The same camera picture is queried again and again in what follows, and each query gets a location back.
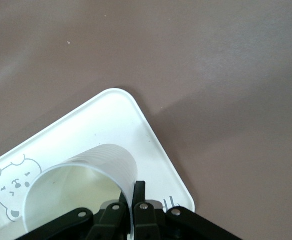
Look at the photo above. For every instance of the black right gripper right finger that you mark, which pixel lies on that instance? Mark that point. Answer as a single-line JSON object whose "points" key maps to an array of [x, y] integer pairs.
{"points": [[160, 225]]}

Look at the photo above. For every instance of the brown table mat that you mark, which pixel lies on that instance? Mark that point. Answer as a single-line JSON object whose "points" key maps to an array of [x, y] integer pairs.
{"points": [[211, 75]]}

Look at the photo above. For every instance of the white plastic cup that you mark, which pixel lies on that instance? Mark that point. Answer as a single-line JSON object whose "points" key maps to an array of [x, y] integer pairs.
{"points": [[105, 157]]}

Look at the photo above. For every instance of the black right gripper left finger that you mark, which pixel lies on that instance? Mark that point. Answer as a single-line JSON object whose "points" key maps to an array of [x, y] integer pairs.
{"points": [[105, 225]]}

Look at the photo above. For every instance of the white bear print tray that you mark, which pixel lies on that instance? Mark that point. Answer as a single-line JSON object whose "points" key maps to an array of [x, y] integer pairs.
{"points": [[110, 125]]}

